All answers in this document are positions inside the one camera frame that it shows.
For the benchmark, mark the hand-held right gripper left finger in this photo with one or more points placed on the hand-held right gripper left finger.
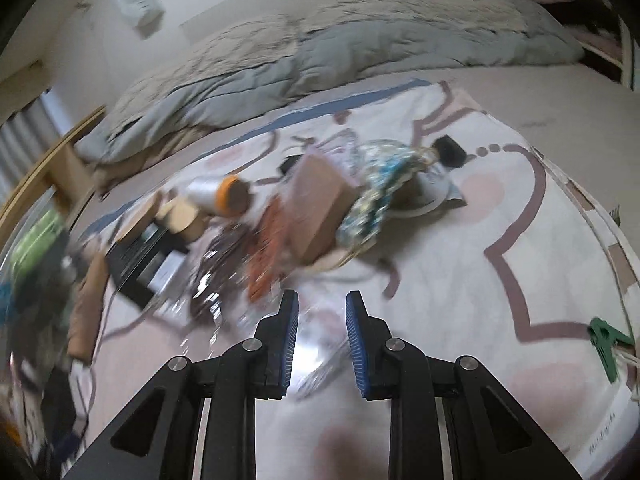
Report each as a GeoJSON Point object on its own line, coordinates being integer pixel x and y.
{"type": "Point", "coordinates": [290, 340]}

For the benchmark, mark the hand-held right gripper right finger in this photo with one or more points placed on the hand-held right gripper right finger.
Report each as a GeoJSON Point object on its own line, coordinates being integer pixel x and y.
{"type": "Point", "coordinates": [354, 340]}

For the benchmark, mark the clear plastic storage box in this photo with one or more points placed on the clear plastic storage box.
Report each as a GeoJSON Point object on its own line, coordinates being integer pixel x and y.
{"type": "Point", "coordinates": [45, 310]}

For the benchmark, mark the orange rubber bands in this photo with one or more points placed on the orange rubber bands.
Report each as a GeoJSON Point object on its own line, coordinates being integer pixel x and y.
{"type": "Point", "coordinates": [265, 255]}

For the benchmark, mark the brown cardboard box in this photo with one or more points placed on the brown cardboard box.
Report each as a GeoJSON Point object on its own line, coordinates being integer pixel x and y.
{"type": "Point", "coordinates": [320, 205]}

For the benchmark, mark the white round dish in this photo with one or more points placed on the white round dish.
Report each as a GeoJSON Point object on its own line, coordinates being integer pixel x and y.
{"type": "Point", "coordinates": [430, 195]}

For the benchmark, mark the tan wooden holder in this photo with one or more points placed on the tan wooden holder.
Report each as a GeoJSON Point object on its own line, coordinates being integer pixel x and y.
{"type": "Point", "coordinates": [177, 215]}

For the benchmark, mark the white thread spool orange cap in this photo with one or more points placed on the white thread spool orange cap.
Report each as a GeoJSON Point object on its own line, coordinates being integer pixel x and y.
{"type": "Point", "coordinates": [205, 192]}

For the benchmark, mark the black rectangular box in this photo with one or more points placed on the black rectangular box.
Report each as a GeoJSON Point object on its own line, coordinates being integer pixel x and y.
{"type": "Point", "coordinates": [130, 260]}

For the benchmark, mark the brown cardboard tube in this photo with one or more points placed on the brown cardboard tube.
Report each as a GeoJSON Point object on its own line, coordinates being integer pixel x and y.
{"type": "Point", "coordinates": [87, 305]}

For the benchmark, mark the small black clip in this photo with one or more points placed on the small black clip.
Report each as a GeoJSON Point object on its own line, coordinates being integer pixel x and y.
{"type": "Point", "coordinates": [447, 150]}

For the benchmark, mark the beige fleece blanket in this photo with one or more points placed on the beige fleece blanket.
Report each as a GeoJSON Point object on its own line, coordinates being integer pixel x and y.
{"type": "Point", "coordinates": [135, 160]}

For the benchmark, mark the green plastic clip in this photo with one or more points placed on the green plastic clip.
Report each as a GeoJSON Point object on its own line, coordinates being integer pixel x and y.
{"type": "Point", "coordinates": [602, 340]}

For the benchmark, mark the white printed small box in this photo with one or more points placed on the white printed small box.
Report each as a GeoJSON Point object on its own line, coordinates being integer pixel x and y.
{"type": "Point", "coordinates": [600, 425]}

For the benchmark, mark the green plastic bag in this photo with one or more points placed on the green plastic bag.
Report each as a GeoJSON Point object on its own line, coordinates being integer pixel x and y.
{"type": "Point", "coordinates": [35, 240]}

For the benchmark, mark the wooden bedside shelf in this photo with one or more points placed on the wooden bedside shelf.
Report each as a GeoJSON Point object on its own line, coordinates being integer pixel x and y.
{"type": "Point", "coordinates": [70, 170]}

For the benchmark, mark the grey duvet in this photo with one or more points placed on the grey duvet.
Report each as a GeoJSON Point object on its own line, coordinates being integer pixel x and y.
{"type": "Point", "coordinates": [350, 50]}

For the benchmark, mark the beige textured pillow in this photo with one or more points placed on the beige textured pillow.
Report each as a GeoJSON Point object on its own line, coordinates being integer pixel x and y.
{"type": "Point", "coordinates": [410, 5]}
{"type": "Point", "coordinates": [225, 55]}

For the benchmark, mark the beige bed mattress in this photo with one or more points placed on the beige bed mattress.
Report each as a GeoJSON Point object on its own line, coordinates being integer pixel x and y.
{"type": "Point", "coordinates": [550, 105]}

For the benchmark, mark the grey curtain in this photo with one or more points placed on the grey curtain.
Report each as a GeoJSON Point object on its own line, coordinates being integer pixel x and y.
{"type": "Point", "coordinates": [25, 135]}

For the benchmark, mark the white hanging bag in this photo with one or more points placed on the white hanging bag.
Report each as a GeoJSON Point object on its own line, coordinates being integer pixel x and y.
{"type": "Point", "coordinates": [135, 2]}

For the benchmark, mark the wardrobe shelf niche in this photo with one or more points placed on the wardrobe shelf niche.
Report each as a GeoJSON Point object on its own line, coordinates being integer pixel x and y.
{"type": "Point", "coordinates": [625, 60]}

